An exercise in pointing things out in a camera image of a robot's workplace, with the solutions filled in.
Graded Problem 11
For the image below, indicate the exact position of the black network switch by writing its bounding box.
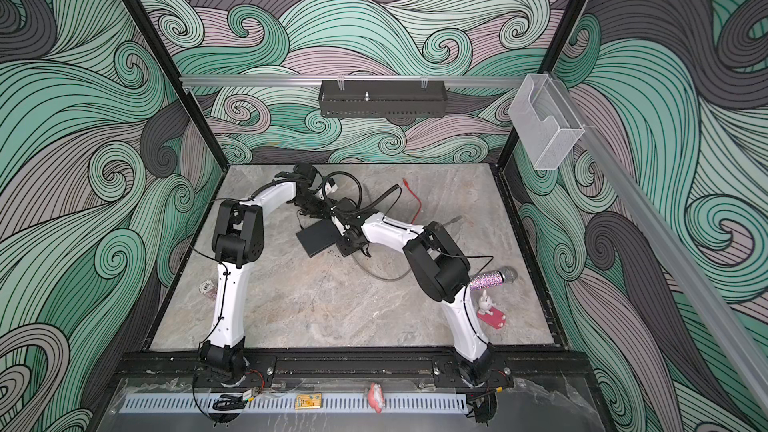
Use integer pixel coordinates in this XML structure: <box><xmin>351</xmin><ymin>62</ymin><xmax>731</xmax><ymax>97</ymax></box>
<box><xmin>296</xmin><ymin>219</ymin><xmax>342</xmax><ymax>258</ymax></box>

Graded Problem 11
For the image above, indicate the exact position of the red ethernet cable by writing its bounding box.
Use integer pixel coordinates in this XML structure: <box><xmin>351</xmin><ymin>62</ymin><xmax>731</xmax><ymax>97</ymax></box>
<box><xmin>401</xmin><ymin>178</ymin><xmax>422</xmax><ymax>226</ymax></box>

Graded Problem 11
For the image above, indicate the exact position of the grey ethernet cable front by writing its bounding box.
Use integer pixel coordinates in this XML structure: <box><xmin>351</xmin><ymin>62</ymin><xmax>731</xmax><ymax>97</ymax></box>
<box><xmin>353</xmin><ymin>251</ymin><xmax>415</xmax><ymax>282</ymax></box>

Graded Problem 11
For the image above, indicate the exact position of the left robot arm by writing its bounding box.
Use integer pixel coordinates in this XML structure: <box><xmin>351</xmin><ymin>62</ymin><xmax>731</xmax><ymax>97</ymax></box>
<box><xmin>199</xmin><ymin>164</ymin><xmax>337</xmax><ymax>386</ymax></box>

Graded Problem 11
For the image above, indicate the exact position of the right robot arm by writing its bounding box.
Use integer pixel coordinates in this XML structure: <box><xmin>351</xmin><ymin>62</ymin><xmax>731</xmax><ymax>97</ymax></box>
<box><xmin>330</xmin><ymin>199</ymin><xmax>494</xmax><ymax>386</ymax></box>

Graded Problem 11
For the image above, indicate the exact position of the white bunny pink figurine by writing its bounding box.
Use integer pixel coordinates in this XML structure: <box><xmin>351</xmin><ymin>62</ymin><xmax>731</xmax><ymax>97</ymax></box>
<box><xmin>476</xmin><ymin>289</ymin><xmax>506</xmax><ymax>330</ymax></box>

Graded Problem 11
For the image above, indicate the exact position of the yellow label tag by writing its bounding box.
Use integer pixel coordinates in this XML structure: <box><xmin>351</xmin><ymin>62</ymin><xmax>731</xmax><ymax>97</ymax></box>
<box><xmin>294</xmin><ymin>392</ymin><xmax>323</xmax><ymax>411</ymax></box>

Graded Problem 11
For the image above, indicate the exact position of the black wall-mounted tray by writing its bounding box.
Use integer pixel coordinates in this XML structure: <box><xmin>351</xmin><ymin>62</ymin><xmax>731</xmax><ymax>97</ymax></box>
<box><xmin>318</xmin><ymin>80</ymin><xmax>448</xmax><ymax>119</ymax></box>

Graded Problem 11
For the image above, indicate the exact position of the pink toy on duct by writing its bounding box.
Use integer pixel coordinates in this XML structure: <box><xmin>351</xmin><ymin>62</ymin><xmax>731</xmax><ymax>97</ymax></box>
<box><xmin>367</xmin><ymin>383</ymin><xmax>385</xmax><ymax>414</ymax></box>

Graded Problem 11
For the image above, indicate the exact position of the white slotted cable duct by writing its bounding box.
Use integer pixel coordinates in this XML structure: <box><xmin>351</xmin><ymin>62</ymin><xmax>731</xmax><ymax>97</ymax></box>
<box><xmin>117</xmin><ymin>392</ymin><xmax>469</xmax><ymax>415</ymax></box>

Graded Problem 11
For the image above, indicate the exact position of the clear plastic wall bin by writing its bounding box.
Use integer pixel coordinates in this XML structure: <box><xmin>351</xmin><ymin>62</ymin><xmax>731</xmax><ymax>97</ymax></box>
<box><xmin>508</xmin><ymin>74</ymin><xmax>584</xmax><ymax>171</ymax></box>

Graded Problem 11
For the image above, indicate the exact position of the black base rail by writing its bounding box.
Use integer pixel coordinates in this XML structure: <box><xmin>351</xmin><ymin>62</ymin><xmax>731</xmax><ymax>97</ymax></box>
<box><xmin>115</xmin><ymin>346</ymin><xmax>591</xmax><ymax>389</ymax></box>

